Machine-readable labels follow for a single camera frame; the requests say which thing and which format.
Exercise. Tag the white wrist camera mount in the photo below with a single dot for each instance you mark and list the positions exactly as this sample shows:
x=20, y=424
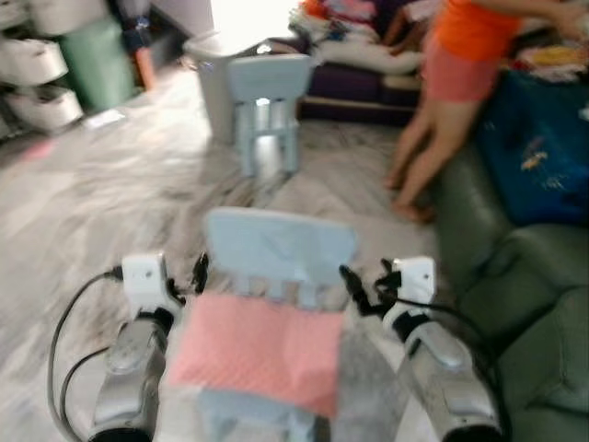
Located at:
x=416, y=281
x=147, y=281

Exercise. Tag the purple sofa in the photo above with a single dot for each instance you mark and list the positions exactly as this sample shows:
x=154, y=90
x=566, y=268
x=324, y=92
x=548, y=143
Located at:
x=354, y=92

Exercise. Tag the white paper sheet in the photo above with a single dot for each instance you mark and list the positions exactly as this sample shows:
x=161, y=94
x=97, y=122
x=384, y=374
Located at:
x=106, y=118

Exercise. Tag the grey plastic bin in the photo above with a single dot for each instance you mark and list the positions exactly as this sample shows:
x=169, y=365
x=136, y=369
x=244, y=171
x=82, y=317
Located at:
x=207, y=87

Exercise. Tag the green plastic bin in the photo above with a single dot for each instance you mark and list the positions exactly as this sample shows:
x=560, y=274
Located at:
x=97, y=64

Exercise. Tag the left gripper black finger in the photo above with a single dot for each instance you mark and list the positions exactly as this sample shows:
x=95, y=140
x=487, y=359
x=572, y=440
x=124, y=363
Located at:
x=201, y=272

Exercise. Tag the yellow and white cloth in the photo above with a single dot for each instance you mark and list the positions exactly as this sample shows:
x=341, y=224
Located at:
x=552, y=57

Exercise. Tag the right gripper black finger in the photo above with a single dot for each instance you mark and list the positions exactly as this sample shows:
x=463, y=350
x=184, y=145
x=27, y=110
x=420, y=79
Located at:
x=353, y=287

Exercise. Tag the light blue child chair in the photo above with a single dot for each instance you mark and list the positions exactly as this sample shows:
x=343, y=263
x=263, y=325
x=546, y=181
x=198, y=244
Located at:
x=269, y=78
x=276, y=244

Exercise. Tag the grey-green leather three-seat sofa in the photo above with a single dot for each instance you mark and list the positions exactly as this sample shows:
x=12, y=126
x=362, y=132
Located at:
x=543, y=313

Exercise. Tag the pink pillow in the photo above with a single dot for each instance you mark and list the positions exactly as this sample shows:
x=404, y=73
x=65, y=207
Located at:
x=253, y=350

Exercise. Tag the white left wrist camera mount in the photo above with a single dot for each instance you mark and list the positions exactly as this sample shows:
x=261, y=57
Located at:
x=147, y=281

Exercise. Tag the pile of clothes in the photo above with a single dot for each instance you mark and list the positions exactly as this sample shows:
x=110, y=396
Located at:
x=363, y=51

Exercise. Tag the person in orange shirt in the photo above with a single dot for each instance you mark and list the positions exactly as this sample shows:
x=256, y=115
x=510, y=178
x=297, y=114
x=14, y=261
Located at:
x=460, y=64

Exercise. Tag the white storage drawer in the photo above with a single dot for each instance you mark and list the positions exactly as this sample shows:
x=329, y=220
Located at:
x=32, y=63
x=41, y=109

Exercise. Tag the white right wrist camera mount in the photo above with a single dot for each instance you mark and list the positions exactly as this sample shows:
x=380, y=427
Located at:
x=416, y=281

